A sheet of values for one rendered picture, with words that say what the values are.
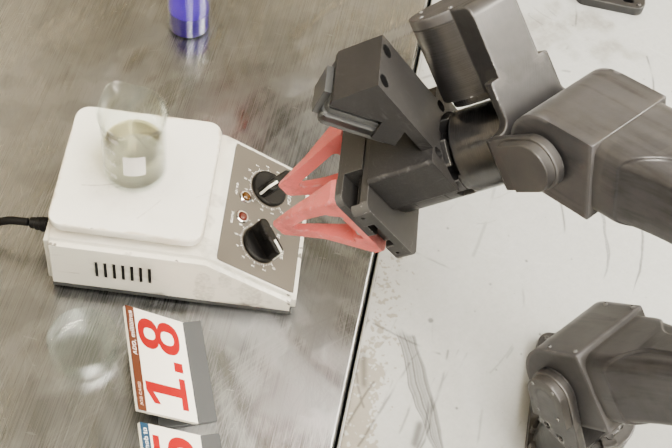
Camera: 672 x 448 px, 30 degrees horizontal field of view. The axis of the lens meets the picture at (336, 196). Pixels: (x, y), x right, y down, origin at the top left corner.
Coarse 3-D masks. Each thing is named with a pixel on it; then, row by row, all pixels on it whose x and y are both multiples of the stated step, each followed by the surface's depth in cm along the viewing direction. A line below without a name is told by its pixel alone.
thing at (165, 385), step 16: (144, 320) 97; (160, 320) 99; (144, 336) 96; (160, 336) 98; (176, 336) 99; (144, 352) 95; (160, 352) 97; (176, 352) 98; (144, 368) 95; (160, 368) 96; (176, 368) 97; (144, 384) 94; (160, 384) 95; (176, 384) 96; (160, 400) 94; (176, 400) 95
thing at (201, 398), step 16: (176, 320) 100; (128, 336) 95; (192, 336) 100; (128, 352) 95; (192, 352) 99; (192, 368) 98; (208, 368) 99; (192, 384) 98; (208, 384) 98; (192, 400) 97; (208, 400) 97; (160, 416) 93; (176, 416) 94; (192, 416) 96; (208, 416) 96
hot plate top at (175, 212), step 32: (96, 128) 101; (192, 128) 102; (64, 160) 99; (96, 160) 99; (192, 160) 100; (64, 192) 97; (96, 192) 97; (160, 192) 98; (192, 192) 98; (64, 224) 95; (96, 224) 95; (128, 224) 96; (160, 224) 96; (192, 224) 96
